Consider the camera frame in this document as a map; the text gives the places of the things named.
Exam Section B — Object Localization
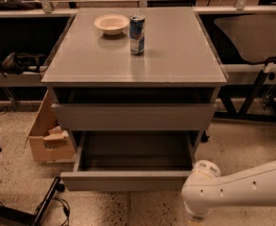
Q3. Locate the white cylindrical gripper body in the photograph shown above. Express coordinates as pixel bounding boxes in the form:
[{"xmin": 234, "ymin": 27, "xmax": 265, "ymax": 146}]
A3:
[{"xmin": 184, "ymin": 202, "xmax": 210, "ymax": 222}]

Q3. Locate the grey drawer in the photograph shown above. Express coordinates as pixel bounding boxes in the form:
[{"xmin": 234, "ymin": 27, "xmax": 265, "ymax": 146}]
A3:
[
  {"xmin": 61, "ymin": 132, "xmax": 194, "ymax": 191},
  {"xmin": 52, "ymin": 104, "xmax": 216, "ymax": 131}
]

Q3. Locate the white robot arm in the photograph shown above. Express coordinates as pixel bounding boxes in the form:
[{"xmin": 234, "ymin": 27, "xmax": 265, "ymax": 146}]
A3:
[{"xmin": 182, "ymin": 160, "xmax": 276, "ymax": 222}]

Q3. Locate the grey drawer cabinet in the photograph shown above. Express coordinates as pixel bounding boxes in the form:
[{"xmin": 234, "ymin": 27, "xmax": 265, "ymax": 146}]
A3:
[{"xmin": 41, "ymin": 7, "xmax": 229, "ymax": 174}]

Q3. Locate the grey top drawer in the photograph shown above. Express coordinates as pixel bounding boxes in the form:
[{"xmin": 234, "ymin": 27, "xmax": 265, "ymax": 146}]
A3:
[{"xmin": 52, "ymin": 104, "xmax": 216, "ymax": 131}]

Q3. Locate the cardboard box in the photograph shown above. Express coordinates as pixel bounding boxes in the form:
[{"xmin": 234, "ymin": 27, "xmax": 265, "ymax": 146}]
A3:
[{"xmin": 28, "ymin": 92, "xmax": 75, "ymax": 162}]

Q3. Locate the black chair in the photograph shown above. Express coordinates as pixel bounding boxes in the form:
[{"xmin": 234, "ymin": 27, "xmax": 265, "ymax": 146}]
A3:
[{"xmin": 211, "ymin": 12, "xmax": 276, "ymax": 122}]

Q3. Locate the blue silver drink can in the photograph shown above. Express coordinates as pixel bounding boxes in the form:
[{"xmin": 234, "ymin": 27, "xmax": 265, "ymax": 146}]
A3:
[{"xmin": 129, "ymin": 14, "xmax": 145, "ymax": 55}]

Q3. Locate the white bowl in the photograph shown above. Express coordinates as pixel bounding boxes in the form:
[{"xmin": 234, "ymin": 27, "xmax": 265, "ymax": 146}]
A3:
[{"xmin": 94, "ymin": 14, "xmax": 129, "ymax": 36}]

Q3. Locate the black headset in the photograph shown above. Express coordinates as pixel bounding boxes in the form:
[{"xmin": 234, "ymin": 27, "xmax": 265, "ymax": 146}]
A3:
[{"xmin": 0, "ymin": 52, "xmax": 47, "ymax": 76}]

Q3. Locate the black stand with cable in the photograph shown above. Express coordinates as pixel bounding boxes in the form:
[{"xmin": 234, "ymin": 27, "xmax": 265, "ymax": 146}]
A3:
[{"xmin": 0, "ymin": 177, "xmax": 71, "ymax": 226}]

